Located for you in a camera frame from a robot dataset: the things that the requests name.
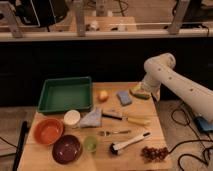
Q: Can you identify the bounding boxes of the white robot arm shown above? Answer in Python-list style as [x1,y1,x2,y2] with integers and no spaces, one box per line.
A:
[131,53,213,123]

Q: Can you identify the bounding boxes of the yellow handled knife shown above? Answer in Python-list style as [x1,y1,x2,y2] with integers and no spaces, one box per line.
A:
[102,113,151,126]

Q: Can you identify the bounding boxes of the blue sponge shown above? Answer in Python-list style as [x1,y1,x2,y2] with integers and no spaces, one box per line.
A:
[117,91,132,106]

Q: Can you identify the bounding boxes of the grey blue cloth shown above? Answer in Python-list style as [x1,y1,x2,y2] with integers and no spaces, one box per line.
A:
[78,108,102,128]

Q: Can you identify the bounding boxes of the white round lid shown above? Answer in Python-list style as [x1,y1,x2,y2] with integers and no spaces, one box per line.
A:
[64,110,81,126]

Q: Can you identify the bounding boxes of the black box top left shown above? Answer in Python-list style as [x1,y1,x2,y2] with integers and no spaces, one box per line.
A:
[15,0,69,27]

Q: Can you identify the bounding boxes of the brown dried bunch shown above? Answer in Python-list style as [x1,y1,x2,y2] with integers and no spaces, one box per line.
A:
[141,147,169,162]

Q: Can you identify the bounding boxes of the black cable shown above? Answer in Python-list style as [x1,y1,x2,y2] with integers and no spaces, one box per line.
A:
[168,106,213,171]

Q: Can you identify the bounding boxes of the orange red bowl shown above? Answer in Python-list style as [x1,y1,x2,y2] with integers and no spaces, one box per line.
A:
[33,118,64,146]

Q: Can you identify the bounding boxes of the silver fork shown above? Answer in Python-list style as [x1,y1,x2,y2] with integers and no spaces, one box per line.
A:
[98,130,131,136]

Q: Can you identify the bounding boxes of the blue black box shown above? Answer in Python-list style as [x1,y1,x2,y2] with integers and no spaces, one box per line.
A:
[194,117,213,133]

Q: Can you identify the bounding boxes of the dark maroon bowl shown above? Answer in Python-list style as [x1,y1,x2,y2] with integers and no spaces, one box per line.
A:
[52,135,82,164]

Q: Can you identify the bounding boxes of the green plastic tray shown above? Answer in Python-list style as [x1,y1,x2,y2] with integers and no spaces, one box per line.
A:
[38,77,93,114]

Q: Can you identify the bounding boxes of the white black dish brush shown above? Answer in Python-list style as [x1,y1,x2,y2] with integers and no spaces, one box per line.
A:
[109,132,151,155]

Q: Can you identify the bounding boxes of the small green cup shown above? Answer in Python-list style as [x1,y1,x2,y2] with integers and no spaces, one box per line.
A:
[83,136,98,152]

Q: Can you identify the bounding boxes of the yellow red apple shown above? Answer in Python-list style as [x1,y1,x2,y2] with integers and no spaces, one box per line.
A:
[98,90,109,102]

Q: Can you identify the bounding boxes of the white horizontal rail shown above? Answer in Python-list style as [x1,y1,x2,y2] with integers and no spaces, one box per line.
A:
[0,28,213,42]

